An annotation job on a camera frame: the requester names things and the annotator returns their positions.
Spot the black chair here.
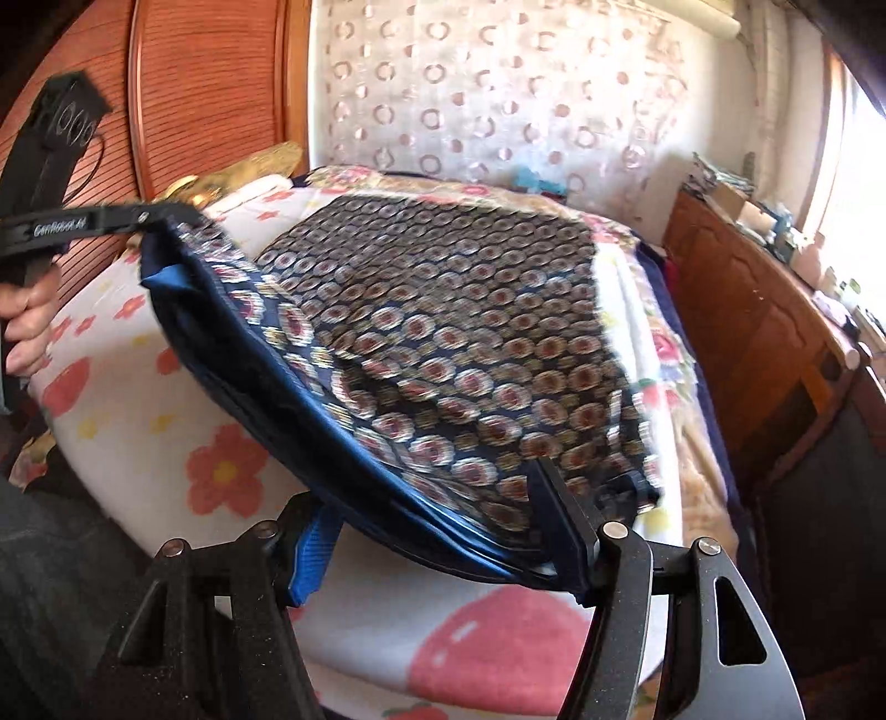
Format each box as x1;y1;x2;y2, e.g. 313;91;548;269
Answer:
751;374;886;693

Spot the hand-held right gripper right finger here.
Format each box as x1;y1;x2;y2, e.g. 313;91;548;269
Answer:
526;457;807;720

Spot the wooden slatted headboard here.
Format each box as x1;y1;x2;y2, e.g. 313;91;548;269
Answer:
0;0;312;306

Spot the navy bed sheet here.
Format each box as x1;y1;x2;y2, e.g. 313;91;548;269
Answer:
633;239;755;555

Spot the teal cloth item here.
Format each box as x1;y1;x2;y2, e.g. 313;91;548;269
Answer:
516;169;586;198

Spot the wooden sideboard cabinet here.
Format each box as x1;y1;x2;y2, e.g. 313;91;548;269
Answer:
661;190;886;486

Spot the person's dark clothing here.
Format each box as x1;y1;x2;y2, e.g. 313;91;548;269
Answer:
0;415;160;720

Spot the white circle pattern curtain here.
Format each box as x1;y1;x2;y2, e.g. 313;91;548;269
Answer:
308;0;749;223

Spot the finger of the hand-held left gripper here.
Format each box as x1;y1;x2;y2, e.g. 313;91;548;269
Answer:
137;197;210;227

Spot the white flower print blanket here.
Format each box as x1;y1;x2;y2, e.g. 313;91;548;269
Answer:
28;173;700;720

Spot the yellow pillow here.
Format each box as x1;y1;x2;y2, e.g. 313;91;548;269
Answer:
166;142;306;205

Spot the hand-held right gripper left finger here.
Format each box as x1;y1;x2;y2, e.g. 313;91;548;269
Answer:
93;491;345;720

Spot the cardboard box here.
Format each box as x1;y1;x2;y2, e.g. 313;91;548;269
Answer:
706;181;752;215

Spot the bright window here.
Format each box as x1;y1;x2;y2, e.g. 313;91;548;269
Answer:
796;42;886;312

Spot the person's left hand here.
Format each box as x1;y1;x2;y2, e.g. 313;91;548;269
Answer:
0;265;65;380

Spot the navy medallion print robe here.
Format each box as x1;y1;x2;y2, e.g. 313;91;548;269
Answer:
138;194;666;596

